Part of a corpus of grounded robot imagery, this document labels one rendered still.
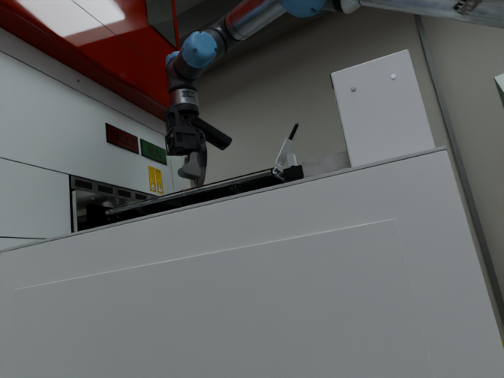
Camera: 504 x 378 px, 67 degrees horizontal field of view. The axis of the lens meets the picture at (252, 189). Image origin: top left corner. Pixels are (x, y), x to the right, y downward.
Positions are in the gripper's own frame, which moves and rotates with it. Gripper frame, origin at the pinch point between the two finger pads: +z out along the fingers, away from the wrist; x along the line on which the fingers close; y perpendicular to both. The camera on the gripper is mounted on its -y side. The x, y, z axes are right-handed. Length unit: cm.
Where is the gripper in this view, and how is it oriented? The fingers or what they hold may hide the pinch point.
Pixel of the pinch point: (202, 184)
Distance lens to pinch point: 96.8
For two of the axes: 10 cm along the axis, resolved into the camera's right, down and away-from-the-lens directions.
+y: -8.5, 0.2, -5.2
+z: 1.5, 9.7, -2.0
